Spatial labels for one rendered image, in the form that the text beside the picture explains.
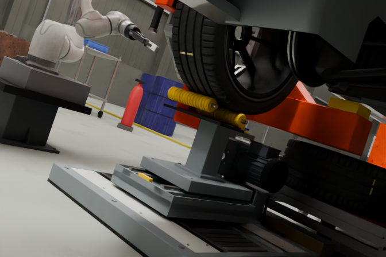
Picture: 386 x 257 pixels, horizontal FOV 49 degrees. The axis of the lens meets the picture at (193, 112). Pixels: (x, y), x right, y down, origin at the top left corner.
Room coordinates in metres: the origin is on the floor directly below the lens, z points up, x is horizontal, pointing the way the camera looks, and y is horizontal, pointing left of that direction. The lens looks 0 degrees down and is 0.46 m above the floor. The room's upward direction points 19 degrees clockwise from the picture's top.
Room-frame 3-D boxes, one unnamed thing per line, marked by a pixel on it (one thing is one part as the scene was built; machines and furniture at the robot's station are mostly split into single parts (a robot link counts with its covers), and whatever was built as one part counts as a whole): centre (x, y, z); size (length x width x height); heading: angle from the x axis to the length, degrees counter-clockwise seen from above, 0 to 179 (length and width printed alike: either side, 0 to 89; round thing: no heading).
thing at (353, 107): (1.92, -0.66, 0.71); 0.14 x 0.14 x 0.05; 45
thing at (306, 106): (2.04, -0.53, 0.69); 0.52 x 0.17 x 0.35; 45
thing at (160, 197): (1.77, -0.08, 0.13); 0.50 x 0.36 x 0.10; 135
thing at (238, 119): (1.80, -0.11, 0.49); 0.29 x 0.06 x 0.06; 45
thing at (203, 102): (1.76, 0.02, 0.51); 0.29 x 0.06 x 0.06; 45
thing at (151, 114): (7.04, 0.61, 0.42); 1.15 x 0.71 x 0.85; 43
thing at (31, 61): (2.36, 0.90, 0.44); 0.22 x 0.18 x 0.06; 126
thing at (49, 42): (2.37, 0.88, 0.58); 0.18 x 0.16 x 0.22; 166
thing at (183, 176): (1.80, -0.11, 0.32); 0.40 x 0.30 x 0.28; 135
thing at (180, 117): (1.89, -0.02, 0.48); 0.16 x 0.12 x 0.17; 45
